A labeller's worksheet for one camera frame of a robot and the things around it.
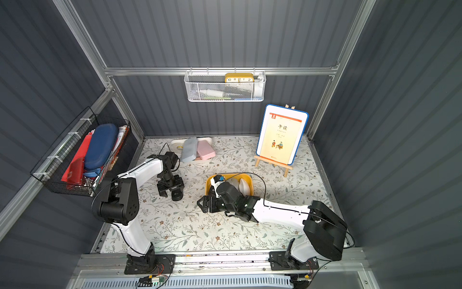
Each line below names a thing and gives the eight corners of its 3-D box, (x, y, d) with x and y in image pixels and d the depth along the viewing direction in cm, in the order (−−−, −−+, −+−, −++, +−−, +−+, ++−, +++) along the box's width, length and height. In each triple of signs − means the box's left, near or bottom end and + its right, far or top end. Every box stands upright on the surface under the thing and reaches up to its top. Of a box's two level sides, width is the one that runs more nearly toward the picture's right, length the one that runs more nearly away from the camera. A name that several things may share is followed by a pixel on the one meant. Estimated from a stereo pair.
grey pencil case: (182, 167, 106) (179, 159, 100) (184, 143, 119) (181, 134, 113) (197, 166, 107) (195, 157, 101) (198, 142, 120) (196, 133, 113)
